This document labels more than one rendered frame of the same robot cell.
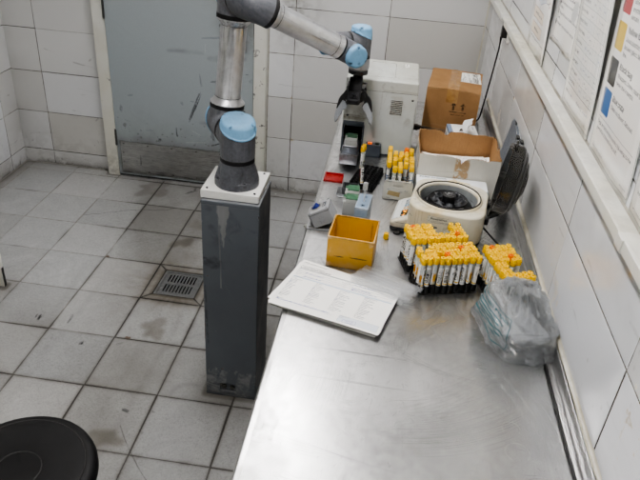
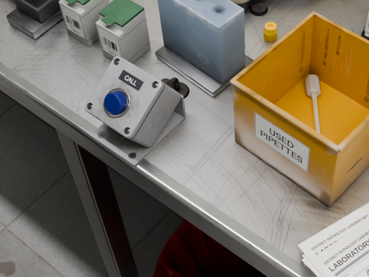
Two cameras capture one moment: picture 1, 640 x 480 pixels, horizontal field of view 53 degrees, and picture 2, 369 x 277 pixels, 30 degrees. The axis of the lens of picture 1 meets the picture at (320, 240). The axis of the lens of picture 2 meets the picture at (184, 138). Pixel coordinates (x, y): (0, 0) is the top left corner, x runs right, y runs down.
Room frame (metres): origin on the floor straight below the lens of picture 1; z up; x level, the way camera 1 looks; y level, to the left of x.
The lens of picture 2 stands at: (1.41, 0.34, 1.48)
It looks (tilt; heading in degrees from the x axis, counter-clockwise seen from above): 52 degrees down; 311
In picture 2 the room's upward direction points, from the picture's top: 7 degrees counter-clockwise
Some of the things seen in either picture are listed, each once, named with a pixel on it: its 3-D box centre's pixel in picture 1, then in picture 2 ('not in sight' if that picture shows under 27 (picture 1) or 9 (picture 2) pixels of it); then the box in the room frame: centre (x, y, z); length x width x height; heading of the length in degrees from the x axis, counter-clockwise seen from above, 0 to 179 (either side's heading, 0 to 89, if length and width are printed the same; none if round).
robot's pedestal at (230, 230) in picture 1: (236, 292); not in sight; (1.98, 0.30, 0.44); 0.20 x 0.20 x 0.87; 85
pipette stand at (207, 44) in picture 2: (362, 214); (201, 31); (1.77, -0.13, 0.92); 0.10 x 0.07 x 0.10; 170
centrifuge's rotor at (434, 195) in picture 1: (448, 203); not in sight; (1.82, -0.39, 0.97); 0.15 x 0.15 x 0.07
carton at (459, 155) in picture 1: (455, 163); not in sight; (2.18, -0.47, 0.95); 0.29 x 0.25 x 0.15; 85
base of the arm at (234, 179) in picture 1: (237, 169); not in sight; (1.98, 0.30, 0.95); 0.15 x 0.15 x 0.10
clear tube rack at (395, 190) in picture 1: (398, 178); not in sight; (2.10, -0.26, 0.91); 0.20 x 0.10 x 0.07; 175
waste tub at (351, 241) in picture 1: (352, 243); (321, 107); (1.60, -0.10, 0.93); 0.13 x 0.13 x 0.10; 81
